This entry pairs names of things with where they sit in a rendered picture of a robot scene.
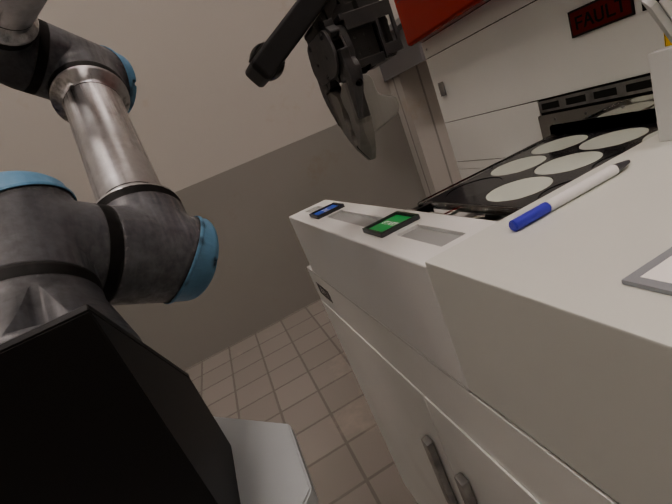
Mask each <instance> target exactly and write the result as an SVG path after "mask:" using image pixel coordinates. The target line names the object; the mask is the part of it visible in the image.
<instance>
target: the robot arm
mask: <svg viewBox="0 0 672 504"><path fill-rule="evenodd" d="M46 2H47V0H0V83H1V84H3V85H5V86H8V87H10V88H12V89H15V90H19V91H22V92H25V93H29V94H32V95H35V96H38V97H42V98H45V99H48V100H50V102H51V104H52V106H53V108H54V110H55V111H56V112H57V114H58V115H59V116H60V117H61V118H62V119H64V120H65V121H67V122H68V123H69V124H70V127H71V130H72V133H73V136H74V139H75V142H76V145H77V147H78V150H79V153H80V156H81V159H82V162H83V165H84V168H85V171H86V174H87V177H88V180H89V183H90V186H91V189H92V191H93V194H94V197H95V200H96V203H89V202H82V201H77V198H76V196H75V194H74V193H73V192H72V191H71V190H70V189H69V188H67V187H66V186H65V185H64V183H62V182H61V181H59V180H58V179H56V178H54V177H51V176H48V175H45V174H42V173H37V172H31V171H4V172H0V344H2V343H4V342H6V341H8V340H11V339H13V338H15V337H17V336H19V335H21V334H23V333H26V332H28V331H30V330H32V329H34V328H36V327H38V326H41V325H43V324H45V323H47V322H49V321H51V320H53V319H55V318H58V317H60V316H62V315H64V314H66V313H68V312H70V311H73V310H75V309H77V308H79V307H81V306H83V305H85V304H88V305H90V306H91V307H93V308H94V309H96V310H97V311H99V312H100V313H101V314H103V315H104V316H106V317H107V318H109V319H110V320H111V321H113V322H114V323H116V324H117V325H119V326H120V327H121V328H123V329H124V330H126V331H127V332H129V333H130V334H132V335H133V336H134V337H136V338H137V339H139V340H140V341H142V340H141V338H140V337H139V336H138V334H137V333H136V332H135V331H134V330H133V329H132V328H131V326H130V325H129V324H128V323H127V322H126V321H125V320H124V319H123V317H122V316H121V315H120V314H119V313H118V312H117V311H116V310H115V309H114V307H113V305H132V304H151V303H164V304H171V303H173V302H179V301H188V300H192V299H195V298H197V297H198V296H200V295H201V294H202V293H203V292H204V291H205V290H206V288H207V287H208V286H209V284H210V282H211V280H212V278H213V276H214V273H215V270H216V267H217V260H218V255H219V242H218V236H217V232H216V230H215V228H214V226H213V224H212V223H211V222H210V221H209V220H207V219H205V218H202V217H201V216H194V217H192V216H190V215H188V214H187V212H186V210H185V208H184V206H183V204H182V202H181V200H180V198H179V197H178V195H177V194H176V193H175V192H173V191H172V190H171V189H169V188H167V187H165V186H163V185H161V184H160V182H159V179H158V177H157V175H156V173H155V171H154V169H153V166H152V164H151V162H150V160H149V158H148V155H147V153H146V151H145V149H144V147H143V145H142V142H141V140H140V138H139V136H138V134H137V131H136V129H135V127H134V125H133V123H132V121H131V118H130V116H129V114H128V113H129V112H130V111H131V109H132V107H133V105H134V102H135V98H136V92H137V86H136V85H135V82H136V76H135V72H134V69H133V67H132V65H131V64H130V62H129V61H128V60H127V59H126V58H125V57H124V56H122V55H120V54H118V53H116V52H115V51H114V50H112V49H110V48H108V47H106V46H103V45H98V44H96V43H94V42H92V41H89V40H87V39H85V38H82V37H80V36H78V35H75V34H73V33H71V32H68V31H66V30H64V29H61V28H59V27H57V26H55V25H52V24H50V23H48V22H45V21H43V20H41V19H38V15H39V13H40V12H41V10H42V8H43V7H44V5H45V3H46ZM385 15H389V18H390V21H391V24H392V27H393V30H394V33H395V37H396V40H394V41H393V38H392V35H391V31H390V28H389V25H388V20H387V18H386V16H385ZM315 19H316V20H315ZM312 23H313V24H312ZM310 26H311V27H310ZM309 27H310V28H309ZM307 30H308V31H307ZM306 31H307V32H306ZM305 33H306V34H305ZM304 34H305V35H304ZM303 35H304V39H305V40H306V41H307V44H308V47H307V52H308V57H309V60H310V64H311V67H312V70H313V73H314V75H315V77H316V79H317V81H318V84H319V87H320V90H321V93H322V95H323V98H324V100H325V102H326V104H327V106H328V108H329V110H330V112H331V114H332V115H333V117H334V119H335V121H336V122H337V124H338V126H339V127H341V129H342V131H343V133H344V134H345V136H346V137H347V138H348V140H349V141H350V142H351V144H352V145H353V146H354V147H355V149H356V150H357V151H358V152H360V153H361V154H362V155H363V156H364V157H365V158H366V159H367V160H373V159H375V158H376V141H375V133H376V132H377V131H378V130H379V129H380V128H382V127H383V126H384V125H385V124H386V123H387V122H389V121H390V120H391V119H392V118H393V117H395V116H396V115H397V113H398V111H399V103H398V101H397V99H396V97H394V96H391V95H384V94H380V93H379V92H378V91H377V90H376V87H375V84H374V82H373V79H372V78H371V77H370V76H369V75H367V74H366V73H367V72H368V71H369V70H372V69H374V68H376V67H378V66H379V65H381V64H383V63H384V62H386V61H387V60H389V59H390V58H392V57H393V56H395V55H396V53H397V51H399V50H402V49H404V47H403V44H402V41H401V38H400V35H399V31H398V28H397V25H396V22H395V19H394V15H393V12H392V9H391V6H390V3H389V0H381V1H379V0H297V1H296V2H295V3H294V5H293V6H292V7H291V9H290V10H289V11H288V13H287V14H286V15H285V17H284V18H283V19H282V21H281V22H280V23H279V25H278V26H277V27H276V28H275V30H274V31H273V32H272V34H271V35H270V36H269V38H268V39H267V40H266V42H262V43H259V44H257V45H256V46H255V47H254V48H253V49H252V51H251V53H250V56H249V63H250V64H249V65H248V67H247V69H246V71H245V74H246V76H247V77H248V78H249V79H250V80H251V81H252V82H254V83H255V84H256V85H257V86H258V87H264V86H265V85H266V84H267V83H268V81H270V82H271V81H273V80H276V79H277V78H279V77H280V76H281V74H282V73H283V71H284V67H285V60H286V58H287V57H288V56H289V54H290V53H291V51H292V50H293V49H294V47H295V46H296V45H297V43H298V42H299V41H300V39H301V38H302V37H303ZM339 83H343V84H342V86H340V84H339Z"/></svg>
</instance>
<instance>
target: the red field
mask: <svg viewBox="0 0 672 504"><path fill-rule="evenodd" d="M631 13H632V10H631V3H630V0H600V1H597V2H595V3H593V4H591V5H589V6H586V7H584V8H582V9H580V10H578V11H575V12H573V13H571V14H569V16H570V21H571V26H572V32H573V36H574V35H577V34H580V33H582V32H585V31H587V30H590V29H592V28H595V27H597V26H600V25H603V24H605V23H608V22H610V21H613V20H615V19H618V18H620V17H623V16H626V15H628V14H631Z"/></svg>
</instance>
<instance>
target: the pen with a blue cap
mask: <svg viewBox="0 0 672 504"><path fill-rule="evenodd" d="M629 163H630V160H625V161H622V162H619V163H615V164H612V165H610V166H608V167H606V168H604V169H603V170H601V171H599V172H597V173H595V174H594V175H592V176H590V177H588V178H586V179H585V180H583V181H581V182H579V183H577V184H576V185H574V186H572V187H570V188H568V189H567V190H565V191H563V192H561V193H559V194H558V195H556V196H554V197H552V198H550V199H549V200H547V201H545V202H543V203H541V204H540V205H538V206H536V207H534V208H532V209H531V210H529V211H527V212H525V213H523V214H522V215H520V216H518V217H516V218H514V219H513V220H511V221H510V222H509V227H510V229H511V230H513V231H518V230H520V229H521V228H523V227H525V226H527V225H528V224H530V223H532V222H534V221H536V220H537V219H539V218H541V217H543V216H544V215H546V214H548V213H550V212H551V211H553V210H555V209H557V208H558V207H560V206H562V205H564V204H566V203H567V202H569V201H571V200H573V199H574V198H576V197H578V196H580V195H581V194H583V193H585V192H587V191H588V190H590V189H592V188H594V187H596V186H597V185H599V184H601V183H603V182H604V181H606V180H608V179H610V178H611V177H613V176H615V175H617V174H618V173H619V172H620V171H621V170H622V169H624V168H625V167H626V166H627V165H628V164H629Z"/></svg>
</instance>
